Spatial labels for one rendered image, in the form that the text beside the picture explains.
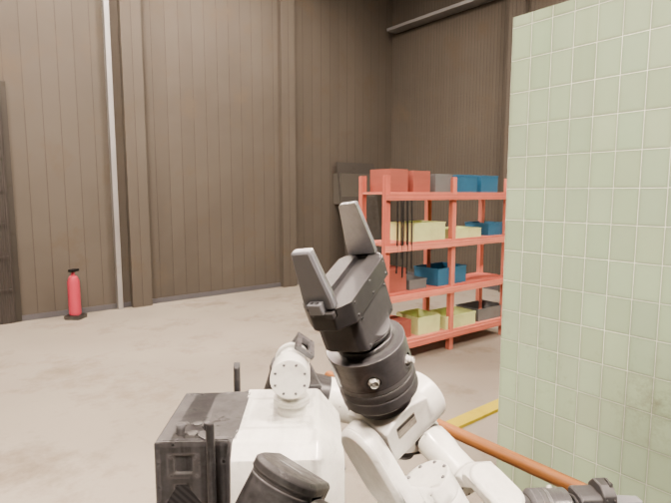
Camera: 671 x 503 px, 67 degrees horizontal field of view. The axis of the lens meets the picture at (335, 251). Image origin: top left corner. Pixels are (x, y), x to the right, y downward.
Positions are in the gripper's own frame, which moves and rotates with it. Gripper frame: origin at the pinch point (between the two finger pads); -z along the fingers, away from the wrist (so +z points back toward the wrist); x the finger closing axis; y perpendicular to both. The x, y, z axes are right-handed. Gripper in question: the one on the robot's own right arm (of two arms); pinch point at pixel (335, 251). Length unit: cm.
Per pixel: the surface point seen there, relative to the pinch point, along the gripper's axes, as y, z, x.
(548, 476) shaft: 8, 75, 38
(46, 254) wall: -688, 141, 357
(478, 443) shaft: -8, 75, 46
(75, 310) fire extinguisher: -654, 222, 334
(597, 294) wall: 14, 112, 166
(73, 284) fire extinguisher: -649, 187, 348
